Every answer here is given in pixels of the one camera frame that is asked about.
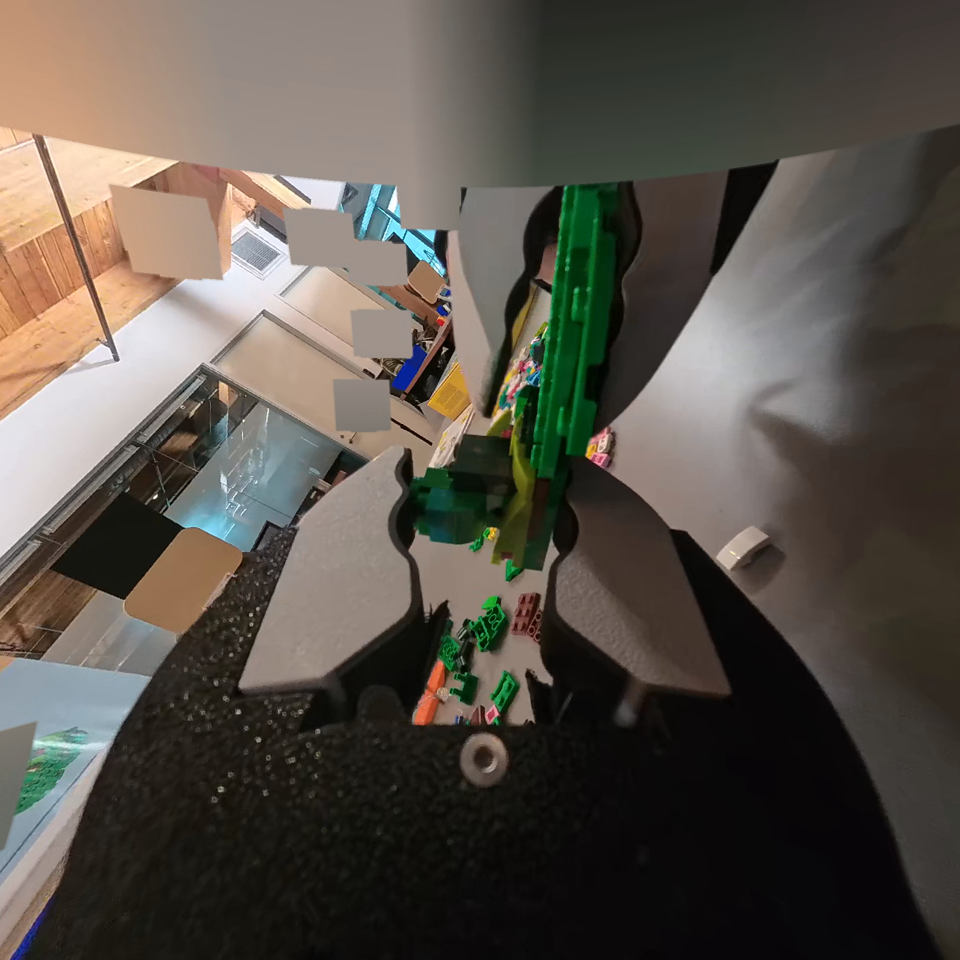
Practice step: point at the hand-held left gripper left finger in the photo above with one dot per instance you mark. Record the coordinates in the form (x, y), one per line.
(330, 592)

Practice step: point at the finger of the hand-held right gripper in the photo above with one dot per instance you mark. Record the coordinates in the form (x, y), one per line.
(484, 255)
(667, 285)

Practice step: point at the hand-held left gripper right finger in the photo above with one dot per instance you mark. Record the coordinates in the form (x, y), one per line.
(630, 600)

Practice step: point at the green lego baseplate build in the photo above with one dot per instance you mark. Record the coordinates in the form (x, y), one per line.
(577, 337)

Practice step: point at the dark red lego brick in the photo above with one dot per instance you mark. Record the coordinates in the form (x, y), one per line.
(529, 611)

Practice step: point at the white curved lego brick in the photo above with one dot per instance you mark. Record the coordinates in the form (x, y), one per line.
(742, 547)

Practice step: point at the orange lego piece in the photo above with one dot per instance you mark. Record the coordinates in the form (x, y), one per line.
(431, 682)

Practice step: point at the pile of green lego pieces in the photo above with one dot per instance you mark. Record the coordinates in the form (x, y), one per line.
(491, 619)

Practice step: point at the pile of pastel lego pieces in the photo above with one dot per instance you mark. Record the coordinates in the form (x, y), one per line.
(600, 448)

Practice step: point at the lego instruction booklet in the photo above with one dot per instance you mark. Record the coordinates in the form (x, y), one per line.
(450, 442)

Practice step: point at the printed lego picture board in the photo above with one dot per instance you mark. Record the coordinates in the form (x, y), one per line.
(82, 705)

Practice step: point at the blue storage bin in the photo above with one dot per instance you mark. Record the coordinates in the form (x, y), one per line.
(411, 375)

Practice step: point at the yellow cardboard box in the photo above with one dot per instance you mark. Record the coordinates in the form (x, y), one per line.
(450, 394)

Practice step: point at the glass partition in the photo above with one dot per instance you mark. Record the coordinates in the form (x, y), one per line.
(255, 465)

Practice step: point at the black metal rod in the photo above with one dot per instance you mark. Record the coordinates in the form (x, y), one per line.
(75, 247)

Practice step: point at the white wall vent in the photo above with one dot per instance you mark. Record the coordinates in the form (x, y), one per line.
(259, 253)

